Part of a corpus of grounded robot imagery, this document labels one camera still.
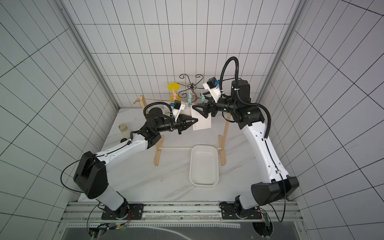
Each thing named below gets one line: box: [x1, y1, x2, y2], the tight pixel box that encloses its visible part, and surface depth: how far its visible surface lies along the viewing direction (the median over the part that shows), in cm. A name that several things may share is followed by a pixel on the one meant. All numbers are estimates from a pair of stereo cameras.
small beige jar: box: [118, 123, 128, 133], surface depth 97 cm
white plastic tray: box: [189, 145, 220, 187], surface depth 85 cm
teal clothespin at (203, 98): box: [201, 90, 206, 104], surface depth 64 cm
